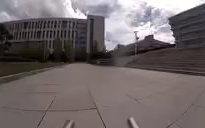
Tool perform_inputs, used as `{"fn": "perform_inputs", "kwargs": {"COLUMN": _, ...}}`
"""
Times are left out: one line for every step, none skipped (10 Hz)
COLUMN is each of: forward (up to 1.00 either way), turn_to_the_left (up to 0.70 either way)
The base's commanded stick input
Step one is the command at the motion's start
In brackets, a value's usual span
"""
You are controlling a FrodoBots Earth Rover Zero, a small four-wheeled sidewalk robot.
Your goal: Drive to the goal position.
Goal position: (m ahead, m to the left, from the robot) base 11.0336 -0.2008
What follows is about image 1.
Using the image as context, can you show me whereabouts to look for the grey concrete slab pavement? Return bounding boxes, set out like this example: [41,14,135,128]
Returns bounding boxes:
[0,63,205,128]

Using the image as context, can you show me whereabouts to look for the pole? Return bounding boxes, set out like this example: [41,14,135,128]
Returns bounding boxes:
[133,30,140,56]

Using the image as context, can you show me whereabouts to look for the low dark building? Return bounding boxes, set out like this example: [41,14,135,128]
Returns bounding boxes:
[114,34,176,57]

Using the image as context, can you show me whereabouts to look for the large curved pale building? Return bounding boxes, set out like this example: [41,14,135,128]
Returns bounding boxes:
[0,14,106,63]

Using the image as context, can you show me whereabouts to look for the wide concrete steps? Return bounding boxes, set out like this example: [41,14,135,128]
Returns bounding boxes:
[124,45,205,78]

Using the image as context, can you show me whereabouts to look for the grass patch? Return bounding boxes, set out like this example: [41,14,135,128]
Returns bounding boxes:
[0,60,68,80]

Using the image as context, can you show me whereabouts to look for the grey building with window bands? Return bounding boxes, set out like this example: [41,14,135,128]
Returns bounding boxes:
[168,0,205,50]

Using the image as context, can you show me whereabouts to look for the dark tree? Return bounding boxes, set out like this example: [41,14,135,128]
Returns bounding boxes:
[0,23,15,58]

